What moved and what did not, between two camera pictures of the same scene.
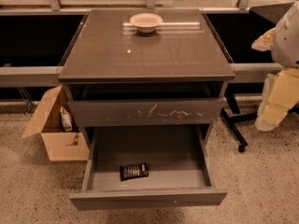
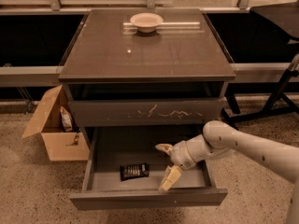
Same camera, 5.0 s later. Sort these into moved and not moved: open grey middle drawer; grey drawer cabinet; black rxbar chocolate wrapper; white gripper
Moved: white gripper
Not moved: grey drawer cabinet; black rxbar chocolate wrapper; open grey middle drawer
